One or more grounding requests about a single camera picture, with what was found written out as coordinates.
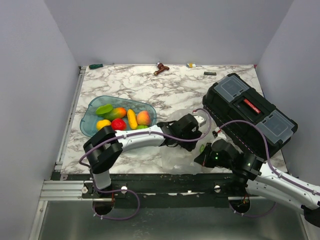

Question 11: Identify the orange fake peach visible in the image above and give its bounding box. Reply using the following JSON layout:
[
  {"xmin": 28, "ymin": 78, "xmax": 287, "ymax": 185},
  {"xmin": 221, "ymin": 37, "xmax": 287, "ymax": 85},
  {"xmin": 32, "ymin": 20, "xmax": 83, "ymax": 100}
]
[{"xmin": 136, "ymin": 110, "xmax": 151, "ymax": 126}]

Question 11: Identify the green fake apple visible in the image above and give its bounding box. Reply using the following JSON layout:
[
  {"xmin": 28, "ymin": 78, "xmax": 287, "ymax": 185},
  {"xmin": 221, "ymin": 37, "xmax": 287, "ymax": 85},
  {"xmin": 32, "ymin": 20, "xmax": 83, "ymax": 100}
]
[{"xmin": 136, "ymin": 125, "xmax": 149, "ymax": 130}]

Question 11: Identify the yellow fake banana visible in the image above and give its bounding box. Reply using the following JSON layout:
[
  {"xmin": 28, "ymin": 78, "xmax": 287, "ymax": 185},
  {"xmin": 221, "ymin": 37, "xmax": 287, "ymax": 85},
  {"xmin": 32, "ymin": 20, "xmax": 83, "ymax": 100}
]
[{"xmin": 127, "ymin": 109, "xmax": 138, "ymax": 130}]

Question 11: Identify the red fake apple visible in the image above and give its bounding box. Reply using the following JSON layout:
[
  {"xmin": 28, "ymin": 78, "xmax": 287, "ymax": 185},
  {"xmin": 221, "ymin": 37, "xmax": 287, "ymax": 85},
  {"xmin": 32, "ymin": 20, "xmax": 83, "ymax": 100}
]
[{"xmin": 111, "ymin": 118, "xmax": 127, "ymax": 131}]

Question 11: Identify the yellow fake lemon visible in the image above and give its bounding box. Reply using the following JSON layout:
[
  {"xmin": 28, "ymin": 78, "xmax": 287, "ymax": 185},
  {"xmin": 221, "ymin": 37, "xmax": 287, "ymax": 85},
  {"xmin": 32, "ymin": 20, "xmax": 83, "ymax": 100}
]
[{"xmin": 96, "ymin": 119, "xmax": 111, "ymax": 131}]

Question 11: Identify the clear plastic bag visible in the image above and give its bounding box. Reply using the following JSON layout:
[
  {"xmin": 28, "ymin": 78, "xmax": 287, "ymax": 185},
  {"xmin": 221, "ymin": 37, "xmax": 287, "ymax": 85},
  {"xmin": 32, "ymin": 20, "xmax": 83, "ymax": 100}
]
[{"xmin": 160, "ymin": 108, "xmax": 225, "ymax": 175}]

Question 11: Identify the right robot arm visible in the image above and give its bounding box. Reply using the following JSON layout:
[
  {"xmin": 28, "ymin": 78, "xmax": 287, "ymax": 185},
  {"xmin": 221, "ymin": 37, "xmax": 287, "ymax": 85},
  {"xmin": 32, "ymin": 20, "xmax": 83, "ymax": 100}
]
[{"xmin": 194, "ymin": 138, "xmax": 320, "ymax": 227}]

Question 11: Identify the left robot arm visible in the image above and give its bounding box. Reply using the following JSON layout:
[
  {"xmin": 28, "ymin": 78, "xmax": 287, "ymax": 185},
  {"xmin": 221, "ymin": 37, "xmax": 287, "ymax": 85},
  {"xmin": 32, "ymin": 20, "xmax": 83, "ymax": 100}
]
[{"xmin": 83, "ymin": 113, "xmax": 207, "ymax": 198}]

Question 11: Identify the fake mango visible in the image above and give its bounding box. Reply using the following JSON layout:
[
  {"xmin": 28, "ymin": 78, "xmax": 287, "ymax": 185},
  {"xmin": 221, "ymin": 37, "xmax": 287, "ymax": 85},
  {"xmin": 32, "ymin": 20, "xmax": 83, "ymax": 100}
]
[{"xmin": 103, "ymin": 107, "xmax": 127, "ymax": 122}]

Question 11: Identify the green fake fruit slice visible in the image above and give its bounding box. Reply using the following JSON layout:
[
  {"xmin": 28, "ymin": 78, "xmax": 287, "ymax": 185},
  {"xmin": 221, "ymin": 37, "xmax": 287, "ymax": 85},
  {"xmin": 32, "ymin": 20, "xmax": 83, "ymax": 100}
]
[{"xmin": 95, "ymin": 104, "xmax": 113, "ymax": 116}]

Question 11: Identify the black tool box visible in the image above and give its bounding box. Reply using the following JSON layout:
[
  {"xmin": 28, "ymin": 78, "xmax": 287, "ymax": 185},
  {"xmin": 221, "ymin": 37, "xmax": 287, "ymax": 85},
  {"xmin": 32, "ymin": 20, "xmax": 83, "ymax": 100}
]
[{"xmin": 202, "ymin": 73, "xmax": 298, "ymax": 158}]

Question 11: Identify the small black chip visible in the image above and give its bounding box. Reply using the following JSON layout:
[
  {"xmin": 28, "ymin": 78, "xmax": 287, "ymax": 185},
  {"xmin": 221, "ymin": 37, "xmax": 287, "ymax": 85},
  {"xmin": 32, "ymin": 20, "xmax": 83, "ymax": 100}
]
[{"xmin": 203, "ymin": 71, "xmax": 217, "ymax": 76}]

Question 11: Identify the yellow white small item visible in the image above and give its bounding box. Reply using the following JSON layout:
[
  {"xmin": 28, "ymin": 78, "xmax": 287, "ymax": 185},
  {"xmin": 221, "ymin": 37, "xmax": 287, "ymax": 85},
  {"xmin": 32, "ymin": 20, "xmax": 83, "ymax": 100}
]
[{"xmin": 186, "ymin": 63, "xmax": 197, "ymax": 68}]

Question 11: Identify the brown tap fitting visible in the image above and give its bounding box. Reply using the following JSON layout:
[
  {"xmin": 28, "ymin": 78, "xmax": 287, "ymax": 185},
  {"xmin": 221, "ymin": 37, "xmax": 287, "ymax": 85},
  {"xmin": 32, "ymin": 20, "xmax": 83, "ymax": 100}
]
[{"xmin": 153, "ymin": 61, "xmax": 170, "ymax": 76}]

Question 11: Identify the blue transparent tray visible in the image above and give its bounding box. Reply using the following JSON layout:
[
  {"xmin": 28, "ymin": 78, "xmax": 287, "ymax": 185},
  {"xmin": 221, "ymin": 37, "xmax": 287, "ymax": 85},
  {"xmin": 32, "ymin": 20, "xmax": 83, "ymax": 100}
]
[{"xmin": 79, "ymin": 95, "xmax": 157, "ymax": 137}]

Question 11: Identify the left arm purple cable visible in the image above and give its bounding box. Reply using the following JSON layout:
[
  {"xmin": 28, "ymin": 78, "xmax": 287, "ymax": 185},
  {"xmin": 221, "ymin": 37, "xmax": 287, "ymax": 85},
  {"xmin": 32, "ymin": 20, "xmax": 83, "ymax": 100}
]
[{"xmin": 79, "ymin": 107, "xmax": 213, "ymax": 195}]

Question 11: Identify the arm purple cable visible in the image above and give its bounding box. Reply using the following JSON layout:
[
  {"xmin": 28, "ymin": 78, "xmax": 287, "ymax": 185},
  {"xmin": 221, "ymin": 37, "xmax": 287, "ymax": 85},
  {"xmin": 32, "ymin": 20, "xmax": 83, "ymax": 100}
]
[
  {"xmin": 218, "ymin": 119, "xmax": 320, "ymax": 196},
  {"xmin": 79, "ymin": 107, "xmax": 213, "ymax": 195}
]

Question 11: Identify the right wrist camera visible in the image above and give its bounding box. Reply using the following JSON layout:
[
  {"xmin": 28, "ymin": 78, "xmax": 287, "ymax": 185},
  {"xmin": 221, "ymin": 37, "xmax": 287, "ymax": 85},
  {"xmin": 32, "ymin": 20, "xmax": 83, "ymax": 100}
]
[{"xmin": 212, "ymin": 127, "xmax": 227, "ymax": 141}]

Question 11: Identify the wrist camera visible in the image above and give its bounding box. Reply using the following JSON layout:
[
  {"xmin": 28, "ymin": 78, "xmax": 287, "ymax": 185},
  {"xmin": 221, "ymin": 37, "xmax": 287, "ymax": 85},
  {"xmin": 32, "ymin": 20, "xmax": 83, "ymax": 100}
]
[
  {"xmin": 212, "ymin": 127, "xmax": 227, "ymax": 141},
  {"xmin": 193, "ymin": 115, "xmax": 207, "ymax": 127}
]

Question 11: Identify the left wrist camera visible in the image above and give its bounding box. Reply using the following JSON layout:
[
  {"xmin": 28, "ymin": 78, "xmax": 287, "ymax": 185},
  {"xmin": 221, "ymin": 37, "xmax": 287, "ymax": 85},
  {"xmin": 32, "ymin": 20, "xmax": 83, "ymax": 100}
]
[{"xmin": 193, "ymin": 115, "xmax": 207, "ymax": 127}]

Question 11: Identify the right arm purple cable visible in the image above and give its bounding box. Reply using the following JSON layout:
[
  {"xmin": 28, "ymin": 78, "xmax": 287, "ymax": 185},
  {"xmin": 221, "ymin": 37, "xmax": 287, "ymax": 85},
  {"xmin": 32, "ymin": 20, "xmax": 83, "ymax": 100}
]
[{"xmin": 218, "ymin": 119, "xmax": 320, "ymax": 196}]

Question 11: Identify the green handle screwdriver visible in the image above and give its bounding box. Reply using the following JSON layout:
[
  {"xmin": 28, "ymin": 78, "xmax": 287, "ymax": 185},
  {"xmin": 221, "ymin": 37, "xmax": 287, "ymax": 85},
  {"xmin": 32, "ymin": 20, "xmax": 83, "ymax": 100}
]
[{"xmin": 88, "ymin": 63, "xmax": 114, "ymax": 70}]

